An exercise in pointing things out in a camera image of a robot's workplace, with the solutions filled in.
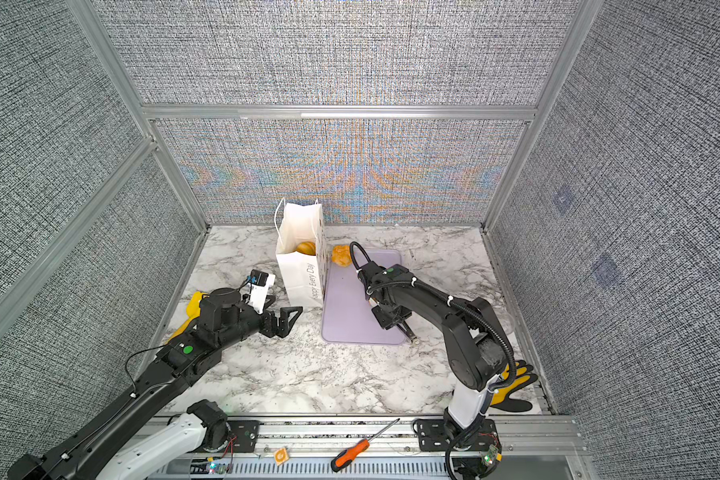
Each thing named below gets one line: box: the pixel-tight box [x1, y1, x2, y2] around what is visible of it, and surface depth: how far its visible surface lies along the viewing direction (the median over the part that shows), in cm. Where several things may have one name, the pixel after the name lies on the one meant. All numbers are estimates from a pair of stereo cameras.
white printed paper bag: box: [275, 198, 327, 309], surface depth 91 cm
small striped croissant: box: [296, 241, 316, 256], surface depth 102 cm
